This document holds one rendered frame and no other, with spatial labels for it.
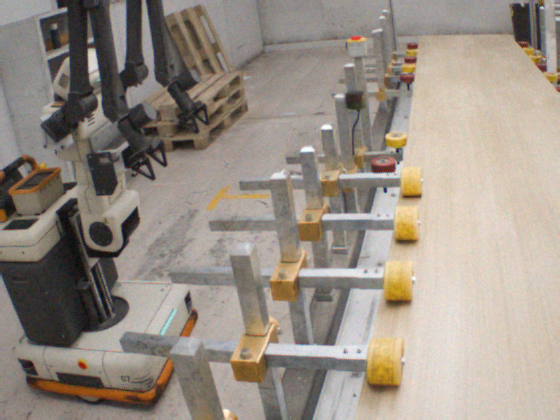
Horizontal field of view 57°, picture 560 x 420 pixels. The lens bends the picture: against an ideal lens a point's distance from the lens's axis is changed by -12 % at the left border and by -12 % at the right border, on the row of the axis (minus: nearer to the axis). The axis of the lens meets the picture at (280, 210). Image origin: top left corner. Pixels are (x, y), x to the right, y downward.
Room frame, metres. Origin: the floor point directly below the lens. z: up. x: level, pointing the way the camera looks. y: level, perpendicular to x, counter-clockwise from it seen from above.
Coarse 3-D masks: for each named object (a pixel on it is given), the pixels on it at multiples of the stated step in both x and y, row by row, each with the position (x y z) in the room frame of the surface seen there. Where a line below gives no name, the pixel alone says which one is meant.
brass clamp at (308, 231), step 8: (328, 208) 1.33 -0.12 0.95; (304, 216) 1.26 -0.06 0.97; (312, 216) 1.25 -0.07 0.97; (320, 216) 1.25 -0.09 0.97; (304, 224) 1.23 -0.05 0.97; (312, 224) 1.22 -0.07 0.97; (320, 224) 1.24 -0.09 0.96; (304, 232) 1.23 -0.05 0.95; (312, 232) 1.22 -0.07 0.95; (320, 232) 1.23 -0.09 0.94; (304, 240) 1.23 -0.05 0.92; (312, 240) 1.22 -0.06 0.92; (320, 240) 1.22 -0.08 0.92
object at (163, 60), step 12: (156, 0) 2.11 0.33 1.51; (156, 12) 2.11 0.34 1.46; (156, 24) 2.11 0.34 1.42; (156, 36) 2.11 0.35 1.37; (156, 48) 2.11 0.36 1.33; (168, 48) 2.13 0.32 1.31; (156, 60) 2.11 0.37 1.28; (168, 60) 2.11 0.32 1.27; (156, 72) 2.10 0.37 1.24; (168, 72) 2.09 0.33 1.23
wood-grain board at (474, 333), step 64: (448, 64) 3.08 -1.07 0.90; (512, 64) 2.95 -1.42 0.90; (448, 128) 1.96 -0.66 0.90; (512, 128) 1.88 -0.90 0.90; (448, 192) 1.42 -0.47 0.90; (512, 192) 1.35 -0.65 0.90; (448, 256) 1.08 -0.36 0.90; (512, 256) 1.03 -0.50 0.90; (384, 320) 0.89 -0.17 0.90; (448, 320) 0.85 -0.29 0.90; (512, 320) 0.81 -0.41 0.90; (448, 384) 0.68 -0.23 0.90; (512, 384) 0.64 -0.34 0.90
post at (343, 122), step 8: (336, 96) 1.77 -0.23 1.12; (344, 96) 1.77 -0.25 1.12; (336, 104) 1.77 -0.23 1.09; (344, 104) 1.76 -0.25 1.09; (336, 112) 1.77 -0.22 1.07; (344, 112) 1.77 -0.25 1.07; (344, 120) 1.77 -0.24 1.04; (344, 128) 1.77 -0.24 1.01; (344, 136) 1.77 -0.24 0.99; (344, 144) 1.77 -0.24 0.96; (344, 152) 1.77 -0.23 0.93; (352, 152) 1.78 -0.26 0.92; (344, 160) 1.77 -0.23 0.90; (352, 160) 1.77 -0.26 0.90; (344, 168) 1.77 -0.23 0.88; (352, 168) 1.76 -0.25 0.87; (352, 200) 1.77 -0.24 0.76; (352, 208) 1.77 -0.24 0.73
